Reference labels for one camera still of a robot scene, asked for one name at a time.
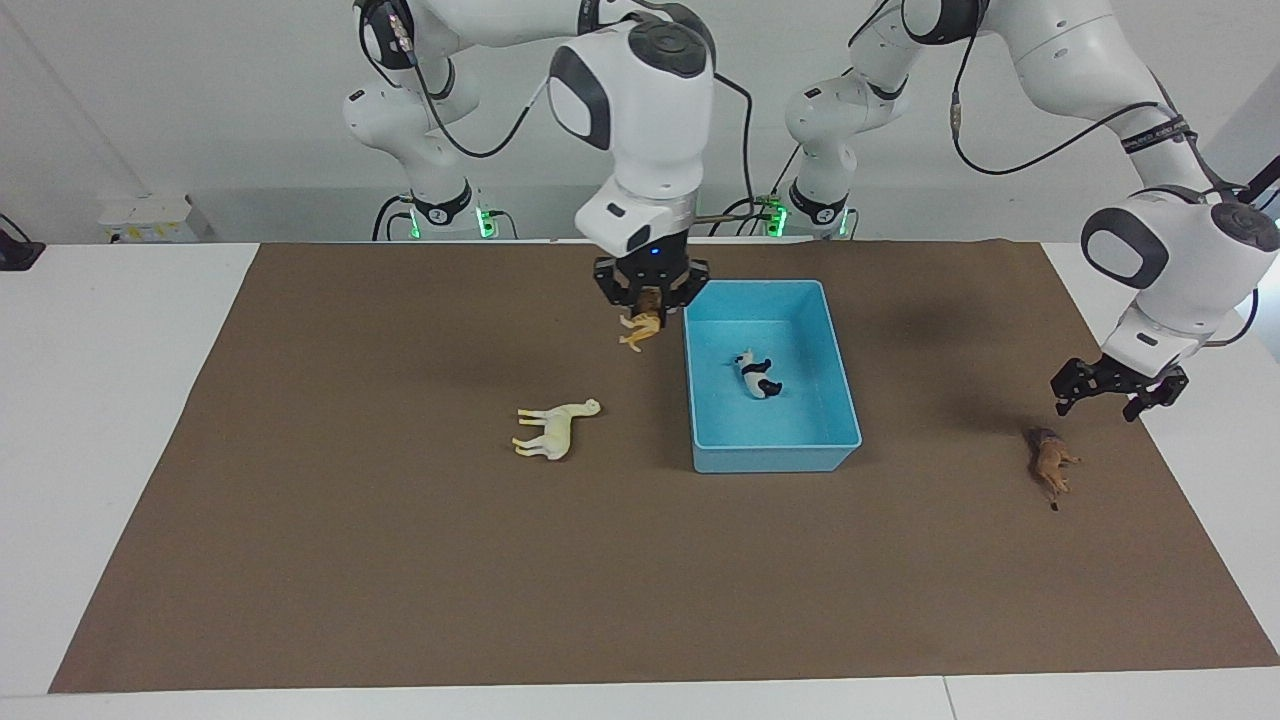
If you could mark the tan lion toy figure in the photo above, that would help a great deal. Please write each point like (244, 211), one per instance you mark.
(645, 325)

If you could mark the black bar mount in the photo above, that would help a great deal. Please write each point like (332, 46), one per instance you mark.
(1262, 180)

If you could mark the brown lion toy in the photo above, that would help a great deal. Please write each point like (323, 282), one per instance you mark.
(1048, 462)

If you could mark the black clamp mount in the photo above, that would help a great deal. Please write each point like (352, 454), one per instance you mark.
(18, 250)

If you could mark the brown table mat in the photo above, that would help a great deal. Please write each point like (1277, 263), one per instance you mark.
(400, 560)

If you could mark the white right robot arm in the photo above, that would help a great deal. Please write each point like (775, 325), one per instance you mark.
(650, 130)

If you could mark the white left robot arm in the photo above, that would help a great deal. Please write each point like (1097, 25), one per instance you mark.
(1170, 250)

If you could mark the light blue storage box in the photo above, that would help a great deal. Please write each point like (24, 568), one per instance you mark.
(800, 340)

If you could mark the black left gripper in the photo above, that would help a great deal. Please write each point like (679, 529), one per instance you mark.
(1125, 372)

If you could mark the black and white panda toy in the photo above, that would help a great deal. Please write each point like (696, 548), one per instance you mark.
(750, 372)

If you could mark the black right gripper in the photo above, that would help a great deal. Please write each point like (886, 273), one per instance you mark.
(652, 262)

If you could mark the white box by wall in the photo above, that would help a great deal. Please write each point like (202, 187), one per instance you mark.
(145, 218)

